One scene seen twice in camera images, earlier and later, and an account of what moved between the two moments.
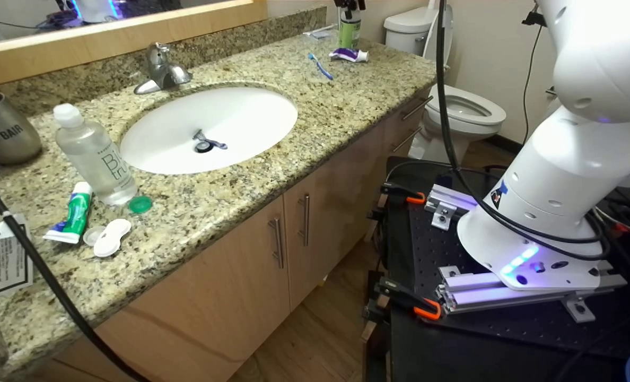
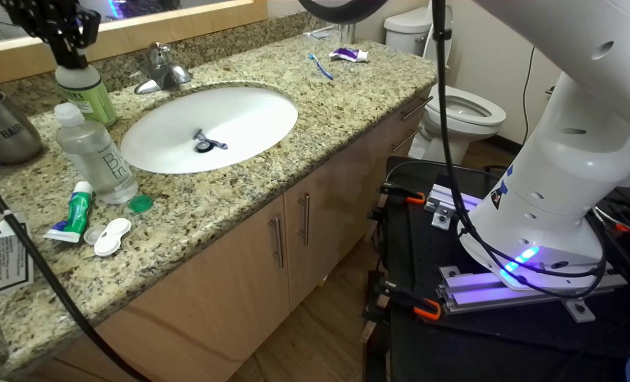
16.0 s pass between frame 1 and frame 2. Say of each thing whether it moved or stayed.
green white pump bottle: moved
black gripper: moved
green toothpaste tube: stayed
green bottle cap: stayed
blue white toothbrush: stayed
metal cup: stayed
